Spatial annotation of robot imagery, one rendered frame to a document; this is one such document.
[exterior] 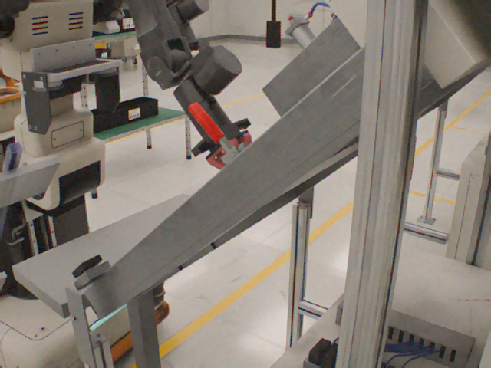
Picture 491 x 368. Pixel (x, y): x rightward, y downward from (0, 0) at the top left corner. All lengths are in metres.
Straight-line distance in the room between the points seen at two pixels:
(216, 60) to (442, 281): 0.71
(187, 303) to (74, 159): 0.92
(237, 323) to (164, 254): 1.31
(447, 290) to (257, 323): 1.01
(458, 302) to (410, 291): 0.11
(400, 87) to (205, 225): 0.33
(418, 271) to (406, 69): 0.85
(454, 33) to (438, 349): 0.63
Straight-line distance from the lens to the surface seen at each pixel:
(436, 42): 0.47
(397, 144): 0.43
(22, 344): 1.61
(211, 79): 0.83
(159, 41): 0.87
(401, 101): 0.42
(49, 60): 1.38
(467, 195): 2.05
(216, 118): 0.84
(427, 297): 1.14
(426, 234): 2.12
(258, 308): 2.09
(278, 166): 0.54
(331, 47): 0.53
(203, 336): 1.96
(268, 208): 1.29
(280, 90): 0.57
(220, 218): 0.62
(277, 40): 0.85
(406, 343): 0.96
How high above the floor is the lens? 1.24
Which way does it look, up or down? 22 degrees down
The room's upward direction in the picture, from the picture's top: straight up
